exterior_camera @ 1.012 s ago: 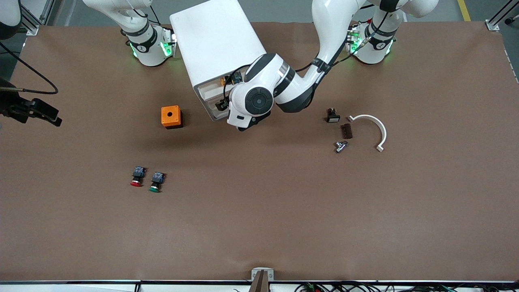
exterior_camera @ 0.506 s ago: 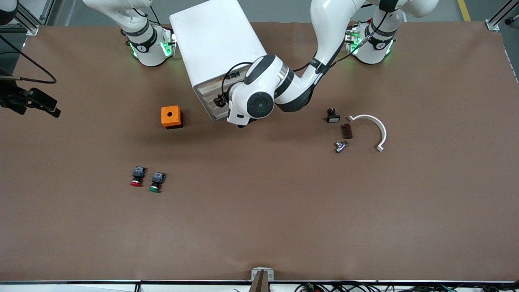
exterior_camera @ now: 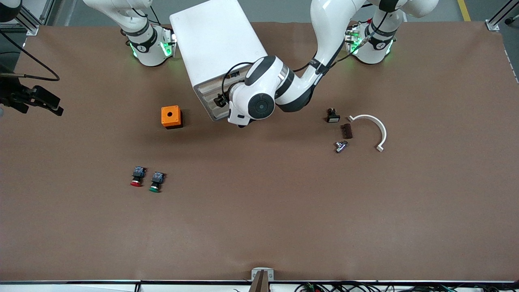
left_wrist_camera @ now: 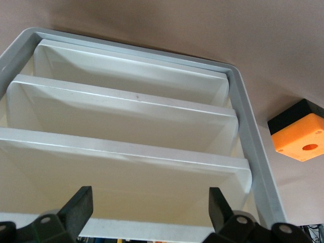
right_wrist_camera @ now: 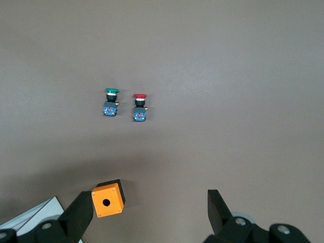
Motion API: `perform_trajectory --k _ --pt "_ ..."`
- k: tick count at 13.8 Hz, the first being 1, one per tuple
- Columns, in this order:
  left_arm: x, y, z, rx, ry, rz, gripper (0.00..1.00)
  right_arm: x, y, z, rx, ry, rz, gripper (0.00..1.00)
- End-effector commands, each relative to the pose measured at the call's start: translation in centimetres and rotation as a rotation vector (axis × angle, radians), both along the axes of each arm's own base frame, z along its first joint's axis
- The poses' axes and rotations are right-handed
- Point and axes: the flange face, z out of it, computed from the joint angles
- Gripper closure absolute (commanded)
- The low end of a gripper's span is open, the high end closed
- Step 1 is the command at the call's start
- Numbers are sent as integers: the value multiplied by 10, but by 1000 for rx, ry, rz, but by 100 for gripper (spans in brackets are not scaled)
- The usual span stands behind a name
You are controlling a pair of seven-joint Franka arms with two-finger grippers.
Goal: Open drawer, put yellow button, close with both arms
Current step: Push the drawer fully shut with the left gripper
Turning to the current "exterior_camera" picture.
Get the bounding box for grey plastic tray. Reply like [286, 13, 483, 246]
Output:
[198, 74, 246, 98]

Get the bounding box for black cable bundle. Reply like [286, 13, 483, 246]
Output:
[294, 281, 519, 292]

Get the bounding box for green push button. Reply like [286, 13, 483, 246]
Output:
[148, 172, 165, 193]

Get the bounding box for aluminium frame post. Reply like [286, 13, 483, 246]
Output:
[18, 0, 55, 36]
[485, 0, 519, 32]

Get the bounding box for white drawer cabinet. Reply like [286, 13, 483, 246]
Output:
[169, 0, 269, 122]

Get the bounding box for brown wedge post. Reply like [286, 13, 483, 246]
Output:
[249, 271, 270, 292]

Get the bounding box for grey metal edge bracket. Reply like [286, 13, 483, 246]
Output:
[251, 268, 275, 281]

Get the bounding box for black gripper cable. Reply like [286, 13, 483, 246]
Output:
[0, 29, 60, 82]

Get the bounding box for white half-ring clamp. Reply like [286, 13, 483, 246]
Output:
[348, 114, 387, 152]

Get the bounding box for orange box with hole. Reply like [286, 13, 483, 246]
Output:
[161, 105, 183, 129]

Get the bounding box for red push button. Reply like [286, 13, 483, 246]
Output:
[130, 166, 146, 187]

